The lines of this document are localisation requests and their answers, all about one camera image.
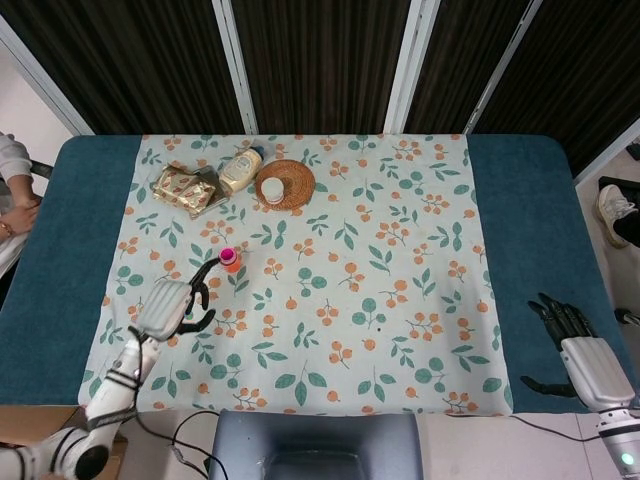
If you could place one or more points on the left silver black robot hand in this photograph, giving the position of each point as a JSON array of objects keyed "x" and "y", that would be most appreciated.
[{"x": 165, "y": 310}]

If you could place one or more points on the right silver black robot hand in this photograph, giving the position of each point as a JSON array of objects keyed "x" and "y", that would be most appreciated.
[{"x": 597, "y": 370}]

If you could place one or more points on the pink plastic cup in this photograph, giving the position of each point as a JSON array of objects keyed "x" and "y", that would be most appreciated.
[{"x": 227, "y": 256}]

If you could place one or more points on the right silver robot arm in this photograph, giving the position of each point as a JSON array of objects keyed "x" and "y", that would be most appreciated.
[{"x": 620, "y": 445}]

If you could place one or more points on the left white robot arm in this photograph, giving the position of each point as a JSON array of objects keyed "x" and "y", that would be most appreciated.
[{"x": 112, "y": 395}]

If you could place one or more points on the small dark grey object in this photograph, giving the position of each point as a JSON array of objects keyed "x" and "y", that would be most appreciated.
[{"x": 627, "y": 317}]

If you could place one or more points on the dark grey flat case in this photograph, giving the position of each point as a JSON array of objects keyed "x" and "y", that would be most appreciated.
[{"x": 220, "y": 200}]

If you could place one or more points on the gold snack packet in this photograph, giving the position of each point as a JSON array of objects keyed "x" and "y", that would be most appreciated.
[{"x": 182, "y": 187}]

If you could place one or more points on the white sneaker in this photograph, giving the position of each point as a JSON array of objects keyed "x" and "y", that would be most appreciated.
[{"x": 614, "y": 212}]

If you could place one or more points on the white small cup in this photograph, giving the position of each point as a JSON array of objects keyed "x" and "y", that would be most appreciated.
[{"x": 272, "y": 190}]

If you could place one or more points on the cream squeeze bottle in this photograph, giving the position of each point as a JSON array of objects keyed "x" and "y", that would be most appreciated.
[{"x": 240, "y": 167}]

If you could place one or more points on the teal blue table cover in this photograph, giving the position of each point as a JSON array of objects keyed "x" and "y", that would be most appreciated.
[{"x": 525, "y": 225}]

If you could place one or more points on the brown cardboard box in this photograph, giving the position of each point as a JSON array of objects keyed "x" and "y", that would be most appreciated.
[{"x": 35, "y": 422}]

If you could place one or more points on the round woven rattan mat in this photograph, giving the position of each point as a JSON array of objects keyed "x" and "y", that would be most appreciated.
[{"x": 297, "y": 182}]

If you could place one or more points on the floral fruit print tablecloth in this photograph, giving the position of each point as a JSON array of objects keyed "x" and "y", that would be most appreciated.
[{"x": 350, "y": 300}]

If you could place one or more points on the black chair armrest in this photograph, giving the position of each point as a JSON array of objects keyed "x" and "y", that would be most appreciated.
[{"x": 42, "y": 169}]

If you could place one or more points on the bystander in white clothes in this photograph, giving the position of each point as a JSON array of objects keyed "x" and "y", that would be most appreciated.
[{"x": 12, "y": 155}]

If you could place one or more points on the dark folding screen white frames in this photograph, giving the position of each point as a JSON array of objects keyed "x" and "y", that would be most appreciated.
[{"x": 325, "y": 60}]

